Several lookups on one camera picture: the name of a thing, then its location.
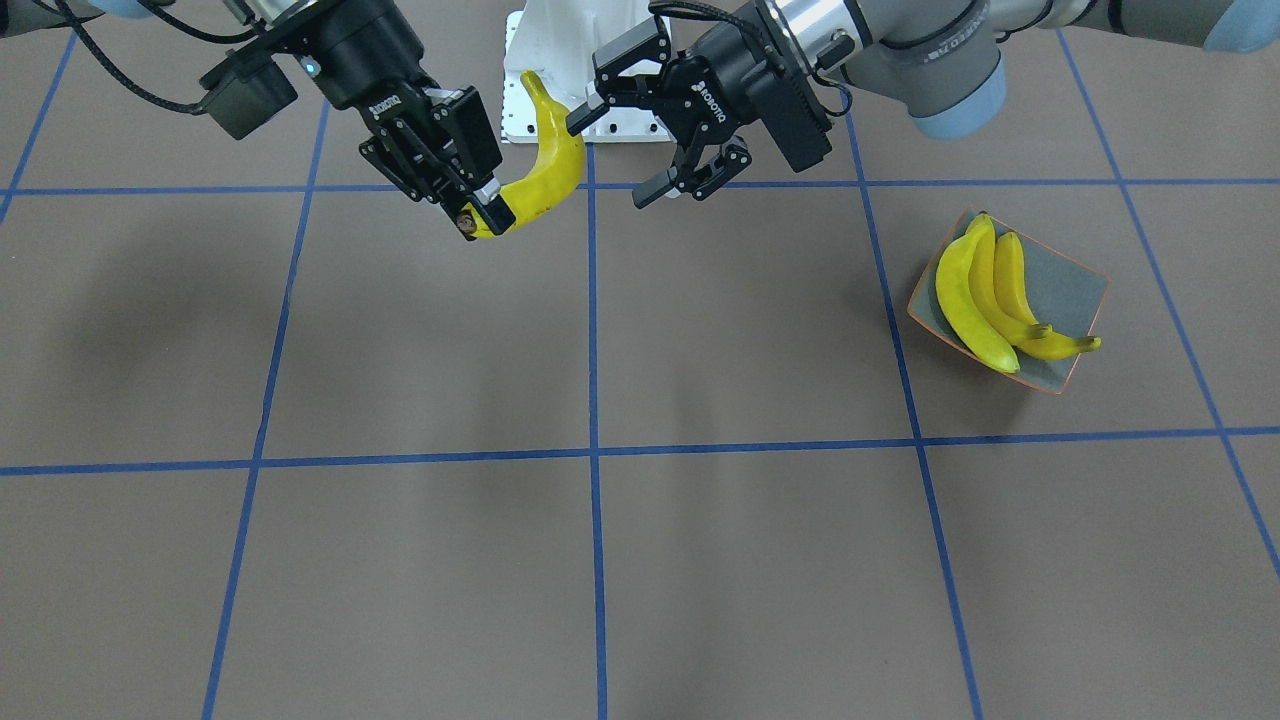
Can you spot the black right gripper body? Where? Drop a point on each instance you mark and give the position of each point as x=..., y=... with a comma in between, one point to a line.
x=367, y=70

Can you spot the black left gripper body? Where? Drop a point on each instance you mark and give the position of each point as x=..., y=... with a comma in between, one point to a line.
x=742, y=62

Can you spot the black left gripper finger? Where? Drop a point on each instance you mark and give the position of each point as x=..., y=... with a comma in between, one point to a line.
x=597, y=117
x=683, y=177

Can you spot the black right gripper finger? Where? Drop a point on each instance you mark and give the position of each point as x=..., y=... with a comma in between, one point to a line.
x=476, y=208

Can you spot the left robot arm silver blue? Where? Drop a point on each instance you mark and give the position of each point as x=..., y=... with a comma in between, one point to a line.
x=943, y=59

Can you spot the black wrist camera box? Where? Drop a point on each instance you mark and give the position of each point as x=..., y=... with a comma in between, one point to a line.
x=244, y=91

